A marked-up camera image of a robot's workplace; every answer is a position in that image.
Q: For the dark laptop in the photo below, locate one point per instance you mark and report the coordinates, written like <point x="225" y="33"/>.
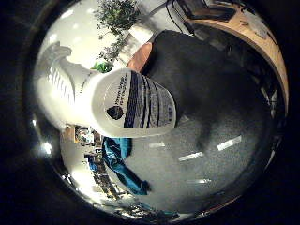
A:
<point x="207" y="9"/>

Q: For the teal cloth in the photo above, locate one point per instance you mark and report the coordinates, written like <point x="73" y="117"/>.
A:
<point x="123" y="168"/>

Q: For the white spray bottle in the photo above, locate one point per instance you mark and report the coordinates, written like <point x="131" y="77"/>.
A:
<point x="103" y="100"/>

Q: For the brown wooden seat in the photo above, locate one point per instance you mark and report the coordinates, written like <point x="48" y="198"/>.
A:
<point x="140" y="56"/>

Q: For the light wooden table edge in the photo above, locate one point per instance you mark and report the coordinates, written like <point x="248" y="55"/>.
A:
<point x="259" y="40"/>

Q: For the green potted plant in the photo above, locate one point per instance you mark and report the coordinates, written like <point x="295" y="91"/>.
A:
<point x="117" y="18"/>

